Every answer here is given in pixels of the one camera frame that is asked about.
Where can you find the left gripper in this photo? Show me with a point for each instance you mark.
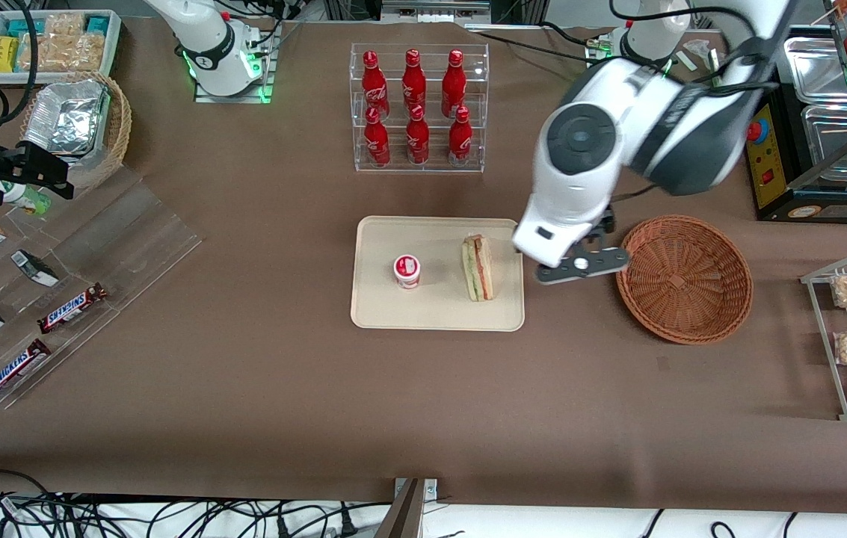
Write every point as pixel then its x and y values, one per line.
pixel 608 223

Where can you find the triangle sandwich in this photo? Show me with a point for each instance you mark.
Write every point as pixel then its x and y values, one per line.
pixel 478 269

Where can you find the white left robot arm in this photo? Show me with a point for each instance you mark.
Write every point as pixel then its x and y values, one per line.
pixel 662 127

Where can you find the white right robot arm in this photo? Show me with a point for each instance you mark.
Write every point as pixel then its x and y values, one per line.
pixel 206 45

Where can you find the aluminium foil tray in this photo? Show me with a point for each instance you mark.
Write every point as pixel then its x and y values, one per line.
pixel 64 119

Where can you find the tan wicker basket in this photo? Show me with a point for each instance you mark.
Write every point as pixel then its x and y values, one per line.
pixel 118 127

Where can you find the brown wicker basket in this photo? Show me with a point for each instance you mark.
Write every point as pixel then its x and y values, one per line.
pixel 681 280

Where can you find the beige plastic tray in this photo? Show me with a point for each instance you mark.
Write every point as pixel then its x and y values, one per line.
pixel 438 306

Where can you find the green white bottle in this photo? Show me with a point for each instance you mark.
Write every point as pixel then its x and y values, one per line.
pixel 23 196

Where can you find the clear acrylic stepped stand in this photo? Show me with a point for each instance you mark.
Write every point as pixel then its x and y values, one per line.
pixel 131 232

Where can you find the clear cracker packet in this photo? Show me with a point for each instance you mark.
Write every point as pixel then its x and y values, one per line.
pixel 64 51

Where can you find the yellow snack packet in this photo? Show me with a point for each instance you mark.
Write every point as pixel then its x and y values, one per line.
pixel 4 54

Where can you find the Snickers chocolate bar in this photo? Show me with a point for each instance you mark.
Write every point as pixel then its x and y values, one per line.
pixel 72 308
pixel 13 370

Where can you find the white plastic bin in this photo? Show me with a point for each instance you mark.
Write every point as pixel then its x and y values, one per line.
pixel 113 45

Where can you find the teal snack packet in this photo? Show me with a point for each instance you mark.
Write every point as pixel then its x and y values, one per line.
pixel 25 28

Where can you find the red cola bottle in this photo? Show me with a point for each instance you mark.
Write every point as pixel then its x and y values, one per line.
pixel 454 78
pixel 373 78
pixel 413 78
pixel 417 142
pixel 377 142
pixel 460 142

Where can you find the clear acrylic bottle rack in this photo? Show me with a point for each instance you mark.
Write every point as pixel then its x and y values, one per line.
pixel 430 168

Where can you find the red white yogurt cup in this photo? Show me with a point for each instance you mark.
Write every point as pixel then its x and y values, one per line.
pixel 407 270

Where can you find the black food warmer appliance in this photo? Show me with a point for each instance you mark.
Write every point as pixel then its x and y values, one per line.
pixel 827 202

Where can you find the brown table cover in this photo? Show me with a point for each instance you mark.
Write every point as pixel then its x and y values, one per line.
pixel 244 418

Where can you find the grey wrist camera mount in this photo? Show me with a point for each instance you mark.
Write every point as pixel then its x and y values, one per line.
pixel 587 265

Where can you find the silver metal bracket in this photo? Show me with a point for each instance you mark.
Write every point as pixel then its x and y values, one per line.
pixel 715 67

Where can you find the metal table bracket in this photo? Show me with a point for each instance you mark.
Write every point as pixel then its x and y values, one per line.
pixel 407 515

